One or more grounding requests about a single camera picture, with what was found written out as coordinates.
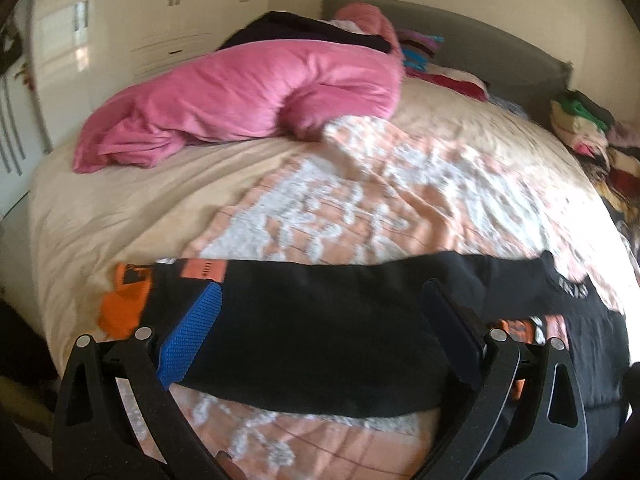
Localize black garment on blanket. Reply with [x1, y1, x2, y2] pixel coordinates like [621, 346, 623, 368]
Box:
[217, 11, 392, 54]

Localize cream built-in wardrobe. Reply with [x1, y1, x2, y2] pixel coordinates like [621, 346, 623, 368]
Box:
[1, 0, 268, 211]

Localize striped colourful pillow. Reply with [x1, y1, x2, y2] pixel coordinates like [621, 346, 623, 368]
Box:
[396, 29, 445, 72]

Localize grey upholstered headboard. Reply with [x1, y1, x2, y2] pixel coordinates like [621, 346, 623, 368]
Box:
[321, 0, 573, 128]

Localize pile of folded clothes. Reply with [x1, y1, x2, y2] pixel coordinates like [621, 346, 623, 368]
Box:
[550, 91, 639, 226]

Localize peach white tufted bedspread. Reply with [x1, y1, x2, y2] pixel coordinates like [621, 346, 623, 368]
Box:
[30, 80, 639, 479]

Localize left hand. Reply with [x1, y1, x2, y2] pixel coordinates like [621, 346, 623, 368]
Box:
[215, 451, 247, 480]

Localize pink fluffy blanket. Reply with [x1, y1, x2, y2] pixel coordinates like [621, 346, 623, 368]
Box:
[73, 2, 404, 174]

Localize black orange IKISS sweater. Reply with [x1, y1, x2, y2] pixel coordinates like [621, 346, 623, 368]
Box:
[99, 252, 629, 418]

